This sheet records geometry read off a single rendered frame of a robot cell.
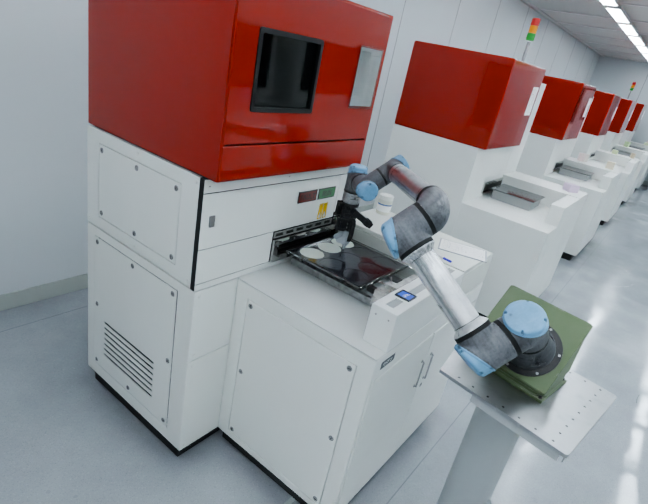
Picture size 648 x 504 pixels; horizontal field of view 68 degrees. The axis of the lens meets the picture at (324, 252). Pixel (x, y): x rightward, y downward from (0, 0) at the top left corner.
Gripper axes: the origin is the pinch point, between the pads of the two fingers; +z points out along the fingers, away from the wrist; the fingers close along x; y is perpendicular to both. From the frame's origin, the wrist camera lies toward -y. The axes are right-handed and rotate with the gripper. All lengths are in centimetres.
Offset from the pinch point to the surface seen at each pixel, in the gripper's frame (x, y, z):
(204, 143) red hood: 23, 63, -43
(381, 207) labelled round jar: -29.8, -27.0, -7.8
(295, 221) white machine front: -2.3, 22.8, -8.5
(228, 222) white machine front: 19, 52, -15
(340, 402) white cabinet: 60, 14, 29
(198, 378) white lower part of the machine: 25, 58, 48
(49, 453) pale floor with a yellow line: 19, 111, 90
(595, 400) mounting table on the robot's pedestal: 87, -58, 6
